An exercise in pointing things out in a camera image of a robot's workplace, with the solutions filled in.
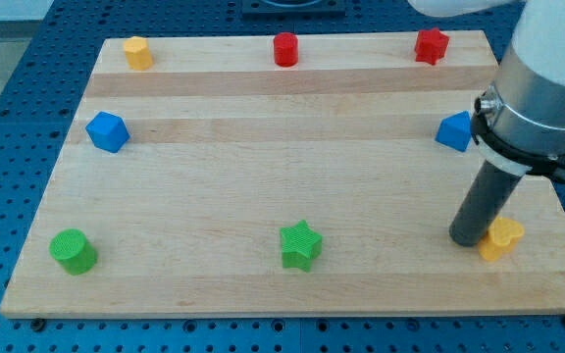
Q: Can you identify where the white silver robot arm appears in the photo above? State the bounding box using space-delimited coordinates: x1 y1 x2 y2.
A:
471 0 565 183

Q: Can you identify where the light wooden board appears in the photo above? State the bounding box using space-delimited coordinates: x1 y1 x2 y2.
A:
0 30 565 319

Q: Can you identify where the green star block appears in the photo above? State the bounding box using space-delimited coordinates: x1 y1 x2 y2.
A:
280 220 323 273

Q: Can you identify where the red cylinder block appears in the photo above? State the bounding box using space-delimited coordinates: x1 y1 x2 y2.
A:
273 32 299 67

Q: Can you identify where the blue cube block right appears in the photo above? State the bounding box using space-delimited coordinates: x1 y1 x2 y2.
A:
435 111 471 152

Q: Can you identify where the blue cube block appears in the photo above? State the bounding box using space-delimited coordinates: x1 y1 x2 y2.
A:
435 111 471 152
85 112 130 153

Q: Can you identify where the blue cube block left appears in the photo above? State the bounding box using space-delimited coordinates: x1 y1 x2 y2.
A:
85 112 130 153

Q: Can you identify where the yellow hexagonal block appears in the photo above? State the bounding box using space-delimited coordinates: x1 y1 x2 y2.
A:
123 36 154 71

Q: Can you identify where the red star block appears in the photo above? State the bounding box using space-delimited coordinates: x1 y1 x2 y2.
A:
414 27 450 66

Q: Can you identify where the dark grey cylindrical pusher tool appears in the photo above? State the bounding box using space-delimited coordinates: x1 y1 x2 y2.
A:
449 161 522 247

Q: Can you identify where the green cylinder block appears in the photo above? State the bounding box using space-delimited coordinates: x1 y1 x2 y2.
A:
49 228 98 276

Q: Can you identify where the yellow heart block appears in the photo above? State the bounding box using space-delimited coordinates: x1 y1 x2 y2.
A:
478 217 525 262

